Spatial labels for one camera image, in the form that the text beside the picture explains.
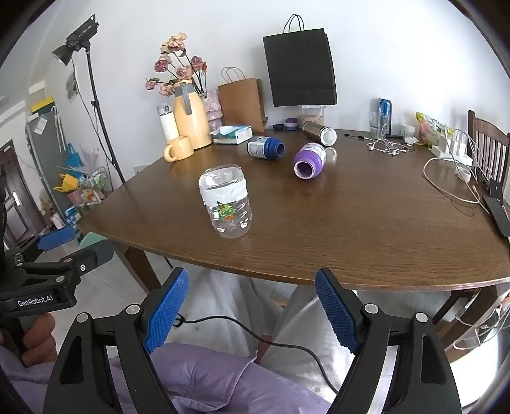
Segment person's left forearm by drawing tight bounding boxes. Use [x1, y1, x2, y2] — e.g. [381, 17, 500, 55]
[0, 346, 50, 414]

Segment green stool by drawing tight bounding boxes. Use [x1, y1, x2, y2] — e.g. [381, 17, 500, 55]
[78, 234, 109, 251]

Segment studio light on stand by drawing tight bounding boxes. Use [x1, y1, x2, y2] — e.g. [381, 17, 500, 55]
[52, 14, 127, 184]

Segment clear food container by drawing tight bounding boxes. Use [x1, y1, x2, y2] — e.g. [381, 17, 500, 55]
[300, 104, 326, 125]

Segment white charging cable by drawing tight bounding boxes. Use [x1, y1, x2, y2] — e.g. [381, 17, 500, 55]
[423, 128, 484, 204]

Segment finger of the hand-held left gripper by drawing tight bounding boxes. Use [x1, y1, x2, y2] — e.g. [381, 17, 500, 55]
[18, 241, 117, 289]
[12, 226, 77, 263]

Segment white thermos bottle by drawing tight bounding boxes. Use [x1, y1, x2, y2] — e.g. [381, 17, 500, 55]
[157, 103, 180, 143]

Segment grey refrigerator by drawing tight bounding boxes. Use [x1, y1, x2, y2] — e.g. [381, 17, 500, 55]
[25, 107, 68, 229]

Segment tissue box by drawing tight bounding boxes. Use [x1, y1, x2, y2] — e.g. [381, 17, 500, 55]
[210, 125, 253, 145]

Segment dried pink flowers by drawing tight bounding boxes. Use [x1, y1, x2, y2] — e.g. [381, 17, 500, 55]
[144, 32, 208, 97]

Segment purple lid bottle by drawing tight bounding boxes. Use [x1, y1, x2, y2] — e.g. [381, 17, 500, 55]
[293, 143, 328, 181]

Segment yellow mug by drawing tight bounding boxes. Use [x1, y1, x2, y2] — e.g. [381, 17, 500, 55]
[164, 135, 194, 162]

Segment clear plastic cup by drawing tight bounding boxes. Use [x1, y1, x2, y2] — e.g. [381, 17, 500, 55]
[198, 164, 251, 240]

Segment blue lid bottle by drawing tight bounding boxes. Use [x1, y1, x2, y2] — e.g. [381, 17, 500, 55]
[247, 136, 286, 161]

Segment blue water bottle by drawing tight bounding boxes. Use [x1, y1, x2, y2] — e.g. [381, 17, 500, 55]
[371, 98, 393, 140]

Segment white earphones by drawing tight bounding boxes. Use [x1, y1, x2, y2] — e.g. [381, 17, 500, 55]
[367, 124, 415, 156]

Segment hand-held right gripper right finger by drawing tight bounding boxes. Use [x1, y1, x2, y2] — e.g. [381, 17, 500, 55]
[315, 268, 463, 414]

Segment brown paper bag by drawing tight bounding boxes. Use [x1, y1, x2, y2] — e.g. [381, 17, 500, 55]
[217, 66, 267, 133]

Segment stainless steel cup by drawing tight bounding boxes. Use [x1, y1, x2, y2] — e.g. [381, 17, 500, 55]
[302, 121, 338, 147]

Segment wooden chair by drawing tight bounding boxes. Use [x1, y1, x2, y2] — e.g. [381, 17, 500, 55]
[432, 110, 510, 351]

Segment brown door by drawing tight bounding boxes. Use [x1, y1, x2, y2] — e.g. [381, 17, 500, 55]
[0, 139, 30, 247]

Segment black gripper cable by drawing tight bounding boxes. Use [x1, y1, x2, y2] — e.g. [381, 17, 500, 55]
[173, 314, 339, 399]

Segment purple jacket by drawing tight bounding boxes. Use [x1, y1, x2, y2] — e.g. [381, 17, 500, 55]
[107, 341, 332, 414]

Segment person's left hand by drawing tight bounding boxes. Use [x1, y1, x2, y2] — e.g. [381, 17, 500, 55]
[0, 312, 60, 369]

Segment white power strip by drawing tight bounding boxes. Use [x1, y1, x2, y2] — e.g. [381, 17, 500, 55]
[431, 131, 473, 165]

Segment person's legs in white pants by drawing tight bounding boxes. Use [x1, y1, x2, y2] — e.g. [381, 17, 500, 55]
[167, 267, 393, 403]

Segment colourful snack packet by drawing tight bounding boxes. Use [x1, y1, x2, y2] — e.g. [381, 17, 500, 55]
[415, 112, 455, 146]

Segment black paper bag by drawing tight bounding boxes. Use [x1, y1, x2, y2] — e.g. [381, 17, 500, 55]
[262, 13, 338, 108]

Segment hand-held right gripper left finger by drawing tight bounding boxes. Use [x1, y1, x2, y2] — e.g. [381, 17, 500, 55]
[43, 268, 190, 414]

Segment yellow thermos jug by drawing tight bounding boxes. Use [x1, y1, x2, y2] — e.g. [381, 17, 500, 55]
[172, 79, 214, 150]

